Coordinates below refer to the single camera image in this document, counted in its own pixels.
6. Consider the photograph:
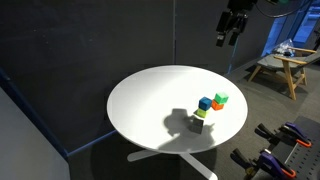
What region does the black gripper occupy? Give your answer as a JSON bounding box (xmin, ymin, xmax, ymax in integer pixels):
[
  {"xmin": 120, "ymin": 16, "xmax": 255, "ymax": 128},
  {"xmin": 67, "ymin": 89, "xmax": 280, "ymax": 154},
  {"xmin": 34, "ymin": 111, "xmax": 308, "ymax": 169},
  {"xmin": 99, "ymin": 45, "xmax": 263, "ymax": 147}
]
[{"xmin": 215, "ymin": 0, "xmax": 258, "ymax": 48}]

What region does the blue block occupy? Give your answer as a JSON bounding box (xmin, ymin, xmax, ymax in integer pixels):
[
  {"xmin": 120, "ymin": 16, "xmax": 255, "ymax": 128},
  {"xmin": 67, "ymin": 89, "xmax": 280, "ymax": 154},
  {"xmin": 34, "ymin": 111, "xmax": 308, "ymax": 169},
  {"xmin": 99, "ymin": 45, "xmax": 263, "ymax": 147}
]
[{"xmin": 198, "ymin": 96, "xmax": 213, "ymax": 112}]

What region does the green block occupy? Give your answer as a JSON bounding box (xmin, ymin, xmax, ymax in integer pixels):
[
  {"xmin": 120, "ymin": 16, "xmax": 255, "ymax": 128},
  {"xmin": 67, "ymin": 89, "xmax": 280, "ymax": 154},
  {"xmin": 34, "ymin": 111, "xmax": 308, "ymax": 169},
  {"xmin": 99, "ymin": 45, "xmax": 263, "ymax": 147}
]
[{"xmin": 213, "ymin": 92, "xmax": 230, "ymax": 105}]

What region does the orange block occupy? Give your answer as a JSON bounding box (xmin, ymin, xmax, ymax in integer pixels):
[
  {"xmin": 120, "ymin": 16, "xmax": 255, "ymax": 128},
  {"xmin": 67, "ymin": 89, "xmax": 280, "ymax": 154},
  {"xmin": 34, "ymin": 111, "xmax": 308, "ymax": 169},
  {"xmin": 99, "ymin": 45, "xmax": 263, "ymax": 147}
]
[{"xmin": 211, "ymin": 99, "xmax": 225, "ymax": 112}]

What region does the yellow-green block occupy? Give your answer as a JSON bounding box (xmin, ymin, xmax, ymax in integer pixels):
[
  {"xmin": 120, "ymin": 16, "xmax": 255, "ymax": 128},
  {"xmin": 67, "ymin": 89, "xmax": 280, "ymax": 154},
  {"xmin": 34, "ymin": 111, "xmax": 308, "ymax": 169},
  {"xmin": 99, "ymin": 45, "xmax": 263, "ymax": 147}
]
[{"xmin": 195, "ymin": 107, "xmax": 210, "ymax": 119}]

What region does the dark grey block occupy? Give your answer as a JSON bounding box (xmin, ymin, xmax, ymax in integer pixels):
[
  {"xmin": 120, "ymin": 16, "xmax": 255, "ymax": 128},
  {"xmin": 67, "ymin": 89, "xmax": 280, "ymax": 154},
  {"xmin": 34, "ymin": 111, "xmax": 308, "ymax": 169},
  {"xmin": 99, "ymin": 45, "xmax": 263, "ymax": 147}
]
[{"xmin": 190, "ymin": 116, "xmax": 205, "ymax": 135}]

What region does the clear plastic bag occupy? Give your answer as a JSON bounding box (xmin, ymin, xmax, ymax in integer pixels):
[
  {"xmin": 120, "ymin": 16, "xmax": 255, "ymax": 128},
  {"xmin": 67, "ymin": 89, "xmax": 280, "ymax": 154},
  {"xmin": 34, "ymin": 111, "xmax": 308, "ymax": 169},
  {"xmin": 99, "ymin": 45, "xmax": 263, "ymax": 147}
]
[{"xmin": 272, "ymin": 38, "xmax": 297, "ymax": 58}]

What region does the wooden armchair with grey cushion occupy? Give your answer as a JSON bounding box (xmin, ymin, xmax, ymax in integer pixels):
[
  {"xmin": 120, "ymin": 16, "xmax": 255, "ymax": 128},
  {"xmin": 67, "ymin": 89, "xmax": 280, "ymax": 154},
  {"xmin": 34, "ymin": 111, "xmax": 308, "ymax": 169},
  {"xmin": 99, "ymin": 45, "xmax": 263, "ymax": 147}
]
[{"xmin": 247, "ymin": 46, "xmax": 320, "ymax": 101}]

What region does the purple clamp with orange tip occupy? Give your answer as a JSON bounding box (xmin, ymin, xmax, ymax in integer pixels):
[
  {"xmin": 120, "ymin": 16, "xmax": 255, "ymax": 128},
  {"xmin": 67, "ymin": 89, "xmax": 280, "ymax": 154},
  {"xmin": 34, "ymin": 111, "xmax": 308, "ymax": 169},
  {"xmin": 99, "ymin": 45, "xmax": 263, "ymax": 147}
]
[
  {"xmin": 230, "ymin": 147, "xmax": 298, "ymax": 180},
  {"xmin": 254, "ymin": 121, "xmax": 313, "ymax": 149}
]

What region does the white table base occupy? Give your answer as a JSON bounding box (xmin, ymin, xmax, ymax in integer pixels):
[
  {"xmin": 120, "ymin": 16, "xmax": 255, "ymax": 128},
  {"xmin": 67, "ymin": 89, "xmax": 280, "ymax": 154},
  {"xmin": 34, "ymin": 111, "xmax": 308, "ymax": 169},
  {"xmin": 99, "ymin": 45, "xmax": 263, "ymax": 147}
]
[{"xmin": 126, "ymin": 148, "xmax": 220, "ymax": 180}]

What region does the perforated metal plate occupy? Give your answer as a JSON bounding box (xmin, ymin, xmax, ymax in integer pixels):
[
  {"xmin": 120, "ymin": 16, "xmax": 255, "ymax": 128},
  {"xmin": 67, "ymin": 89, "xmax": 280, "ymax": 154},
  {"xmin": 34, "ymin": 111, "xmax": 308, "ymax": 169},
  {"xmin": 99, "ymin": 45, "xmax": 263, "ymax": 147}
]
[{"xmin": 284, "ymin": 143, "xmax": 320, "ymax": 180}]

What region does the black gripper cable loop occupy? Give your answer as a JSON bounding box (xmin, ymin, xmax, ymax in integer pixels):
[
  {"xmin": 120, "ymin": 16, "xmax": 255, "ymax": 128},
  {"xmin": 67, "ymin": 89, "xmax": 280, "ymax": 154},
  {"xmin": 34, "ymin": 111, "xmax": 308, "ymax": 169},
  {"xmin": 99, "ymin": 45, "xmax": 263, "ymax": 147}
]
[{"xmin": 255, "ymin": 0, "xmax": 315, "ymax": 19}]

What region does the blue floor rail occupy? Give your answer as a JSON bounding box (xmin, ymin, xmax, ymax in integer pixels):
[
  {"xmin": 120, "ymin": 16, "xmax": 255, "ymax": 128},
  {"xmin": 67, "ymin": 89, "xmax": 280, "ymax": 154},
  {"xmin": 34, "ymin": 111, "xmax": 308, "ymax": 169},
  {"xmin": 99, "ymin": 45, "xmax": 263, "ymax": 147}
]
[{"xmin": 65, "ymin": 129, "xmax": 119, "ymax": 158}]

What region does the blue partition post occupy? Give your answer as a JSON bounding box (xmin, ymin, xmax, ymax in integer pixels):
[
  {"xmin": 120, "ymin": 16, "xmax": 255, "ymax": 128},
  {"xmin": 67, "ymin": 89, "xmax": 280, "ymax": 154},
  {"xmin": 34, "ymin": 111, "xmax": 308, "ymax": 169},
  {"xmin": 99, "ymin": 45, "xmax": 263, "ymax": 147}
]
[{"xmin": 0, "ymin": 67, "xmax": 70, "ymax": 158}]

